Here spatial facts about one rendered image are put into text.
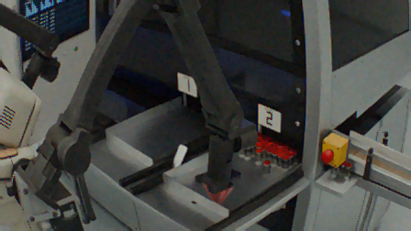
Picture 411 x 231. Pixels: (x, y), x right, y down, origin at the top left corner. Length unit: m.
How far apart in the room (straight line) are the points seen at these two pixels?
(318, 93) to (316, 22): 0.21
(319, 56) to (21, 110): 0.80
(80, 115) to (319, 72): 0.67
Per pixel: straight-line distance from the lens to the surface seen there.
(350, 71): 1.55
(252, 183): 1.53
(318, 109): 1.43
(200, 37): 1.13
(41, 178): 0.99
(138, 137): 1.78
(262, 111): 1.57
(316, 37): 1.35
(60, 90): 2.05
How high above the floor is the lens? 1.73
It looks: 27 degrees down
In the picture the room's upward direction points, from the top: 2 degrees counter-clockwise
